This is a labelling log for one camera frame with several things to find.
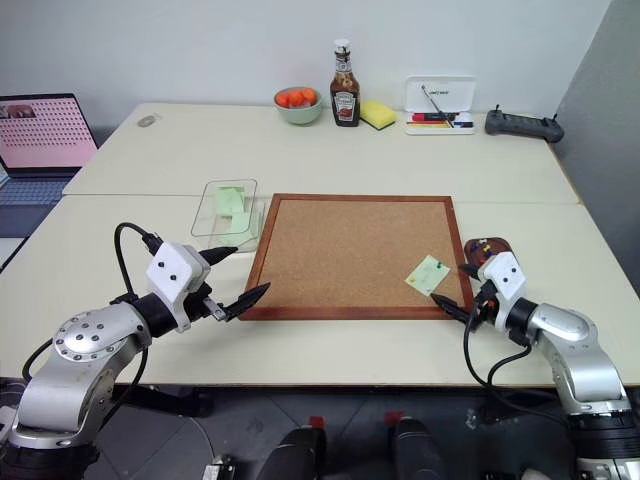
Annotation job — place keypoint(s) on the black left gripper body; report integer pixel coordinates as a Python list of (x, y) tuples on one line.
[(198, 303)]

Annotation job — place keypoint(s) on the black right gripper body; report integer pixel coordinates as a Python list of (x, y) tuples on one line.
[(483, 306)]

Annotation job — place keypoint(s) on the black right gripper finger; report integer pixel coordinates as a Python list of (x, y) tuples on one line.
[(454, 307), (470, 270)]

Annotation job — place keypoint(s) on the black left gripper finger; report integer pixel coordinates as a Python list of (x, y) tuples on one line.
[(247, 300), (219, 253)]

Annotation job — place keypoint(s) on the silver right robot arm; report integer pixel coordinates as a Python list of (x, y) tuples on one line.
[(575, 345)]

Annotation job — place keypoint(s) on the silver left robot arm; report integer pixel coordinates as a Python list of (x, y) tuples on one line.
[(85, 345)]

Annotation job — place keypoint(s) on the green sticky note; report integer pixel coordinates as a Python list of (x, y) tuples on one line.
[(425, 277)]

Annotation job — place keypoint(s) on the wood-framed cork board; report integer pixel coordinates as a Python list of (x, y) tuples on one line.
[(345, 255)]

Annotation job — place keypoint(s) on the small brown wooden dish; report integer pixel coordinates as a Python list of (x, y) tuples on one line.
[(476, 257)]

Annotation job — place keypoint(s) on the clear plastic tray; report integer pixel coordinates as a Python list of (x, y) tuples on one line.
[(220, 225)]

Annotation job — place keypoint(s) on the dark rounded shape red tab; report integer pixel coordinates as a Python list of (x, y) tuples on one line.
[(417, 450), (295, 452)]

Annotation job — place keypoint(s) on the blue marker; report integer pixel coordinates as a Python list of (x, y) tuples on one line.
[(464, 123)]

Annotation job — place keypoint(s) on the grey round floor base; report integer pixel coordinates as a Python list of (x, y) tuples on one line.
[(160, 450)]

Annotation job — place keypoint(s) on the black remote controller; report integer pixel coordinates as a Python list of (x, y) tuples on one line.
[(522, 127)]

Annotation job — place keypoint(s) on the yellow marker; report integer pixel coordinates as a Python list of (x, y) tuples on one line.
[(425, 124)]

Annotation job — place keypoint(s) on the red marker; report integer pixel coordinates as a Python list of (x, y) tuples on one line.
[(425, 118)]

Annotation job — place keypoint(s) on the pale green bowl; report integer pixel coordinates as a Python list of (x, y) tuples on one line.
[(298, 114)]

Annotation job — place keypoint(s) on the orange round fruit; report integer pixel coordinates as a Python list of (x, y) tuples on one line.
[(310, 94), (296, 96), (283, 99)]

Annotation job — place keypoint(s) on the black pen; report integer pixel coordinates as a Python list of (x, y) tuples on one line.
[(436, 106)]

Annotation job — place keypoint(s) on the white open pen case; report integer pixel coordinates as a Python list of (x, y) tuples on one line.
[(440, 95)]

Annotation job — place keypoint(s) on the yellow sponge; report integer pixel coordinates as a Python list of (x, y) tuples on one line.
[(377, 114)]

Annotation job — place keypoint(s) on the grey partition panel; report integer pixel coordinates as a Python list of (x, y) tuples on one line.
[(605, 125)]

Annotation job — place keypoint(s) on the ketchup bottle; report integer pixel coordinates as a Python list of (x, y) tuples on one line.
[(345, 95)]

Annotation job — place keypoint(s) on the open laptop pink screen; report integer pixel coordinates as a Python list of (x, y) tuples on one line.
[(45, 135)]

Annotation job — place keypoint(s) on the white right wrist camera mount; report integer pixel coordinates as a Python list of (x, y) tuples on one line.
[(506, 280)]

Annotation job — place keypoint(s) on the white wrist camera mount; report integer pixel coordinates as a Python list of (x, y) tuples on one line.
[(172, 270), (506, 280)]

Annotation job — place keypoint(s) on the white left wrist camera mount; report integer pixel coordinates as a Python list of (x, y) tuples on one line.
[(172, 270)]

